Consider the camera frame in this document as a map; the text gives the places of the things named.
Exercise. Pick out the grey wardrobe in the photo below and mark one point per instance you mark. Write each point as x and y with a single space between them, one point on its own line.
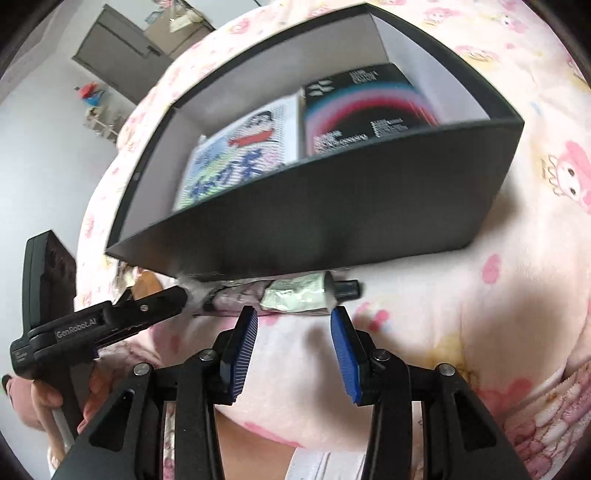
117 57

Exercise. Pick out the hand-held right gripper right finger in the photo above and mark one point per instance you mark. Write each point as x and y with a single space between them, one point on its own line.
344 355

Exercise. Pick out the cartoon bead kit packet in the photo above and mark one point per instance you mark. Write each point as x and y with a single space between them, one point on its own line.
240 152

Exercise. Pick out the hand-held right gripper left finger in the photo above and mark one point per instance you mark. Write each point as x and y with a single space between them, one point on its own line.
240 355

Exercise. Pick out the white plush toy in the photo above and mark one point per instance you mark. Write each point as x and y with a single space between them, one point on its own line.
147 279

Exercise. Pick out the beige cardboard box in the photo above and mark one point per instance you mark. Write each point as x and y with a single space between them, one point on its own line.
178 34

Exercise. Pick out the pink printed blanket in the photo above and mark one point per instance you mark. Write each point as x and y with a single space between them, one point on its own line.
508 300

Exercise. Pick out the person's left hand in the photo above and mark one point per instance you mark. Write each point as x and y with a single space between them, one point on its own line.
99 387

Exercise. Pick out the white shelf rack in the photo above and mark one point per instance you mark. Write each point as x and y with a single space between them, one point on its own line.
104 124

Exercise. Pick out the black storage box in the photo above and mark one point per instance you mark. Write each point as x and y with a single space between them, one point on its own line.
323 217

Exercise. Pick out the red and blue toy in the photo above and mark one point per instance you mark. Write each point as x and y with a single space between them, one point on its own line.
90 94

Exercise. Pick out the pink patterned packet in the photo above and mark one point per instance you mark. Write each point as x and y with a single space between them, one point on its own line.
240 295

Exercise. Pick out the black screen protector box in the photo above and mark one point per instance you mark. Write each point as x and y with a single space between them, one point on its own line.
364 106

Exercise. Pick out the cream tube with black cap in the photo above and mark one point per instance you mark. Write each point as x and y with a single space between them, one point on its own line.
295 293

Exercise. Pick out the clear plastic wrapper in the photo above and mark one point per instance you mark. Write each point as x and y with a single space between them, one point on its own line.
196 286

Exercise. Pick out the person's white garment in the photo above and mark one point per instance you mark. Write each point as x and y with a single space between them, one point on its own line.
323 466

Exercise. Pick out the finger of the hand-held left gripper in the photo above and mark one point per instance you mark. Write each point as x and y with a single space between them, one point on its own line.
157 304

